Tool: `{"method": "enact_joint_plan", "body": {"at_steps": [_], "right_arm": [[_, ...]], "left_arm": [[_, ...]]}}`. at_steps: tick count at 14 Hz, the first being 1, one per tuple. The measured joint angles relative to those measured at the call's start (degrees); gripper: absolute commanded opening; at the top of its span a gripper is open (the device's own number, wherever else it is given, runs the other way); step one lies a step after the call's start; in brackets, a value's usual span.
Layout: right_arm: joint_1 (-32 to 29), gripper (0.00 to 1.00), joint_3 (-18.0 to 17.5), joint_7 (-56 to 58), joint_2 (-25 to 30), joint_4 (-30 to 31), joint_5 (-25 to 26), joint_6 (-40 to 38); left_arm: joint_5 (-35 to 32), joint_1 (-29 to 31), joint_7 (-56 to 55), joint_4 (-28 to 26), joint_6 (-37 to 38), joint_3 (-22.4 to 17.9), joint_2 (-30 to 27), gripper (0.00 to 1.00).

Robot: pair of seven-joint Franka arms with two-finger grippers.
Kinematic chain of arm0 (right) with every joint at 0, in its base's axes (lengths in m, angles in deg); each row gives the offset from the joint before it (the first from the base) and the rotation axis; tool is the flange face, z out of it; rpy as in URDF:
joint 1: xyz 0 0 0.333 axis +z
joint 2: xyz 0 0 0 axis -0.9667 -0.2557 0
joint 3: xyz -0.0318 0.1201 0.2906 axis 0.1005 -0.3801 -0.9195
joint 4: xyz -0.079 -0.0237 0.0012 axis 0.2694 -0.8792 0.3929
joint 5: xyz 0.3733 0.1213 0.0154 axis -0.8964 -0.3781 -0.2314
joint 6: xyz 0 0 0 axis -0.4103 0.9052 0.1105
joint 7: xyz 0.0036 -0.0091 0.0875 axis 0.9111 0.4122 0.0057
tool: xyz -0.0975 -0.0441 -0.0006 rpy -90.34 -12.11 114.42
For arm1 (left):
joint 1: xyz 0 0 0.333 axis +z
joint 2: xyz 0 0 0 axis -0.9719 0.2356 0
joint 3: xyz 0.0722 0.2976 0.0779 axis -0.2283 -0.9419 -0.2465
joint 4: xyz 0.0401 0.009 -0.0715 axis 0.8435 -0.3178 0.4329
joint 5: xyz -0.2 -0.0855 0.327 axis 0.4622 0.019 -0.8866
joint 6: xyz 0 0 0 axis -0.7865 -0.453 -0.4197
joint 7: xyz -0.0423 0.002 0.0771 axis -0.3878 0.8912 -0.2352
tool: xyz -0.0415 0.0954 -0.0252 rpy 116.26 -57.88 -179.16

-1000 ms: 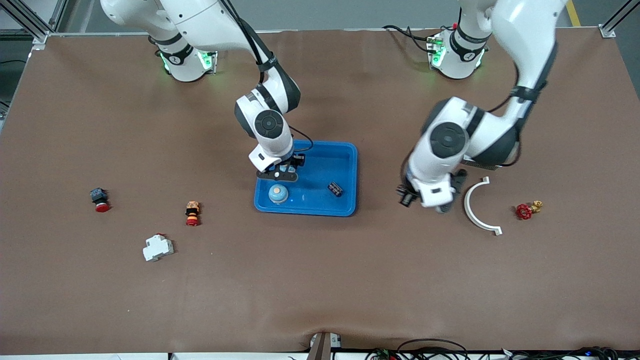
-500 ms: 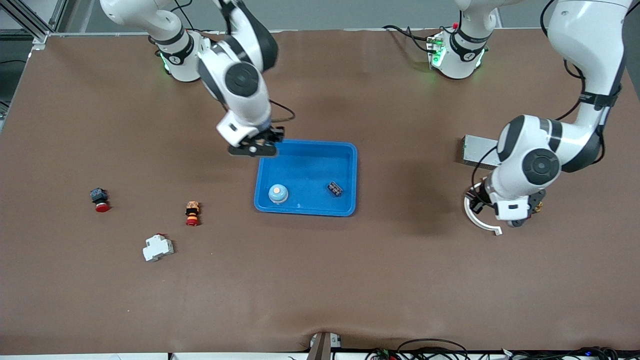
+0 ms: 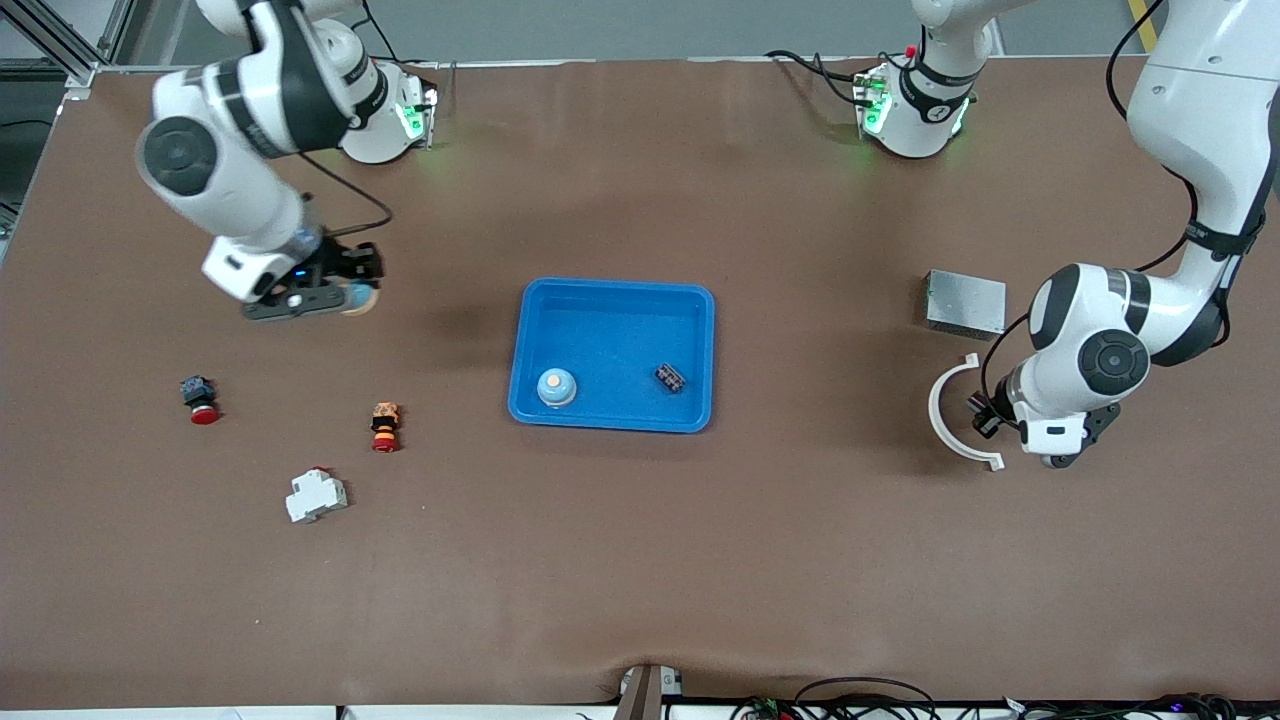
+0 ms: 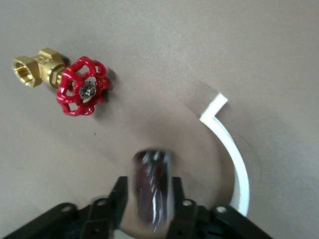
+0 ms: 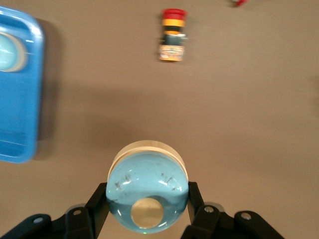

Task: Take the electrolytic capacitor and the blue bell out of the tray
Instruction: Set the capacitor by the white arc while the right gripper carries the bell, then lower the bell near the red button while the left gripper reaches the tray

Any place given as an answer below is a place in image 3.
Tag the light blue desk bell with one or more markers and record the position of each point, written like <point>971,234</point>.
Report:
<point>362,300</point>
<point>556,388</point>

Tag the short dark printed capacitor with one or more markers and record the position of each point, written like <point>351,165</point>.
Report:
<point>670,378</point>

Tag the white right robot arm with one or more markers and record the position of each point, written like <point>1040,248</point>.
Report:
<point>230,190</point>

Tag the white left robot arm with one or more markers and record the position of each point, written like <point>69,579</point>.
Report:
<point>1200,120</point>

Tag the grey metal box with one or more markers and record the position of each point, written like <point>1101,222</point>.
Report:
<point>965,303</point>

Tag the red mushroom push button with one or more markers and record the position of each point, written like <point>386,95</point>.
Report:
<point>200,398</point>

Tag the orange striped emergency stop button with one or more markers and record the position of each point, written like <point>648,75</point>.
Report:
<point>385,425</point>

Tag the white circuit breaker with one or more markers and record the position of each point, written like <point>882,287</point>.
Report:
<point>315,497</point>

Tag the blue plastic tray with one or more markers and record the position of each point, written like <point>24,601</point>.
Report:
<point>615,345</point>

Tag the grey table edge clamp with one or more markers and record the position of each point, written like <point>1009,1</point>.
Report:
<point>645,695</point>

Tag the white curved plastic bracket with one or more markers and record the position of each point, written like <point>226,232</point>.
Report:
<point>935,415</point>

